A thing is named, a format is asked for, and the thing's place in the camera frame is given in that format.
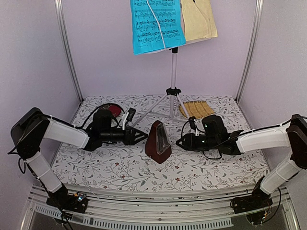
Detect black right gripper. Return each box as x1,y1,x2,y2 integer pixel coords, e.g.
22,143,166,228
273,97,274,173
176,133,219,152

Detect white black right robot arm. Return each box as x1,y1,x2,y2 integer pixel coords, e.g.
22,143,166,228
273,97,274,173
176,114,307,209

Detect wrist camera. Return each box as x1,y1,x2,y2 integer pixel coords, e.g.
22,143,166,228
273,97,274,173
189,116,200,136
121,108,136,130

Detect woven bamboo tray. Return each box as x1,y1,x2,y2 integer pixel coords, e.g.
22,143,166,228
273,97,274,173
178,101,214,119

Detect red floral round box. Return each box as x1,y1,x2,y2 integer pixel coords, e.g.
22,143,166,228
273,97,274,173
99,103,122,117

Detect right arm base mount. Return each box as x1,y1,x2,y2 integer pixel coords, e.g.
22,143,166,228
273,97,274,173
230,188,282,226

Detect front aluminium rail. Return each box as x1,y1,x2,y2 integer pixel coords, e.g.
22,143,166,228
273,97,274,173
20,184,300,230

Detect right aluminium frame post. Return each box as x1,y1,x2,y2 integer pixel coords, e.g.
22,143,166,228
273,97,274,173
235,0,264,104

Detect dark red wooden metronome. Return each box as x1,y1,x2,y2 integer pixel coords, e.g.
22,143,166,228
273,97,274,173
145,120,172,164

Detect white tripod music stand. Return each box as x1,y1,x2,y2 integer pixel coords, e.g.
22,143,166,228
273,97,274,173
130,46,192,127

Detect clear plastic metronome cover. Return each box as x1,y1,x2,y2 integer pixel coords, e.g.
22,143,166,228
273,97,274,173
156,123,170,155

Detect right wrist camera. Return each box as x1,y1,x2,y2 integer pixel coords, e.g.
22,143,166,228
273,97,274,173
189,116,200,136

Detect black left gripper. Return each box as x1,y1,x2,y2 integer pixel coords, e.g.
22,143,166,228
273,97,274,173
101,125,148,146

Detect aluminium frame post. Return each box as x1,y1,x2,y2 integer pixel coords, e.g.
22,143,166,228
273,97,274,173
235,0,264,104
54,0,84,103

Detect yellow paper sheet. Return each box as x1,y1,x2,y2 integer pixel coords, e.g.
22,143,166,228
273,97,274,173
181,0,218,42

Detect left aluminium frame post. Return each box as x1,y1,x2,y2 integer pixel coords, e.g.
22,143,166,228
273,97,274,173
54,0,84,103

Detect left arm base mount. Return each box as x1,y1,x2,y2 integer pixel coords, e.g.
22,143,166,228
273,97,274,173
46,185,88,214

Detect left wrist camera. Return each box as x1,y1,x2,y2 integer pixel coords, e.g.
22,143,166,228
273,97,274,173
121,108,136,130

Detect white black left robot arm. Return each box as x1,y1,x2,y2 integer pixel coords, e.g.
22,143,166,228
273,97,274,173
8,105,148,208

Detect blue sheet music page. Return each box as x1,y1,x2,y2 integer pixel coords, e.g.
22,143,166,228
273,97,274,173
130,0,186,55

